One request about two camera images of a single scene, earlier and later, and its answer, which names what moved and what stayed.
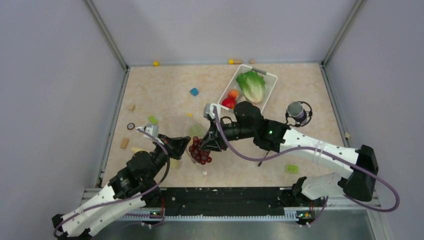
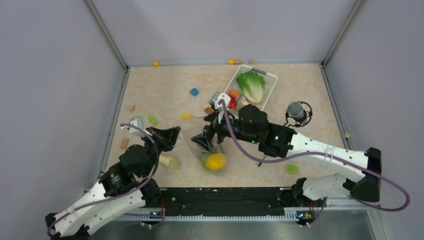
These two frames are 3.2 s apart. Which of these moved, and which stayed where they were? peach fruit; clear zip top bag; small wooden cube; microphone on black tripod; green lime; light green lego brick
Moved: clear zip top bag; green lime
Stayed: small wooden cube; peach fruit; light green lego brick; microphone on black tripod
